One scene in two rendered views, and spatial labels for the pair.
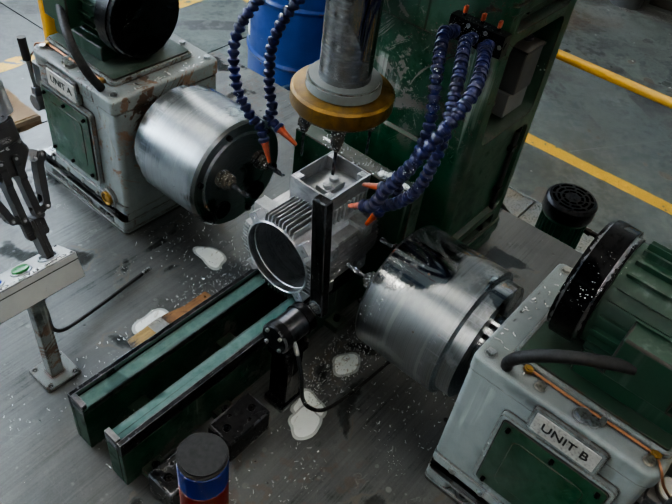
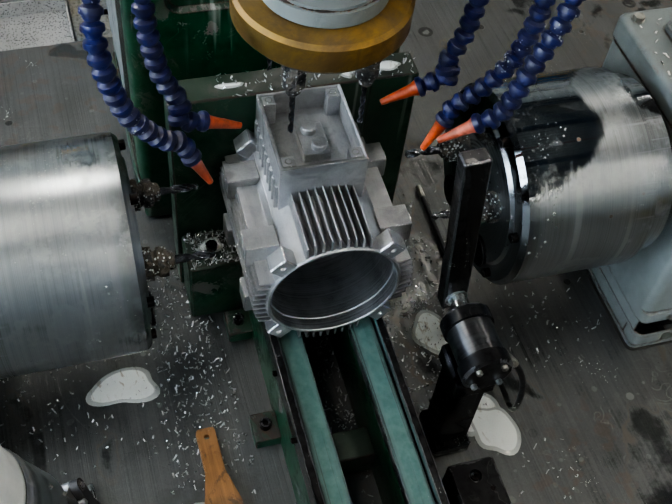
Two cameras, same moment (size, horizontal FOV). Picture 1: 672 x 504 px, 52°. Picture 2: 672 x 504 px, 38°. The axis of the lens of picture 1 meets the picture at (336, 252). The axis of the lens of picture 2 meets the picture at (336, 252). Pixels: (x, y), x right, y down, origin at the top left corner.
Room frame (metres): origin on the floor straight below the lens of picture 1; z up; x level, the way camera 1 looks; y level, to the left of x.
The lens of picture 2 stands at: (0.57, 0.65, 1.92)
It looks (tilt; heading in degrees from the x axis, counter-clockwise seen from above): 52 degrees down; 303
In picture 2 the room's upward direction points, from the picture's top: 8 degrees clockwise
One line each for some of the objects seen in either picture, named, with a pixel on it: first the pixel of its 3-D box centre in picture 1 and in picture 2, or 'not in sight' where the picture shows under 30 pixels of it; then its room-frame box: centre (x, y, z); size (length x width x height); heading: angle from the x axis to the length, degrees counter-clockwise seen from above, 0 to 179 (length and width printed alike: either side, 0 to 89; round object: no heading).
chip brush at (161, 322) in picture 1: (173, 320); (223, 503); (0.90, 0.32, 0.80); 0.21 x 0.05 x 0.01; 147
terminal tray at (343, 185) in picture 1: (329, 189); (309, 147); (1.04, 0.03, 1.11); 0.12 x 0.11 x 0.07; 145
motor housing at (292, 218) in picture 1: (311, 234); (312, 225); (1.00, 0.05, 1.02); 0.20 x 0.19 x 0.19; 145
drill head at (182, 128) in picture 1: (192, 143); (2, 262); (1.21, 0.35, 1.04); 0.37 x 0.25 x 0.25; 55
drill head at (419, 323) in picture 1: (450, 318); (568, 171); (0.82, -0.22, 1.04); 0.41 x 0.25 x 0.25; 55
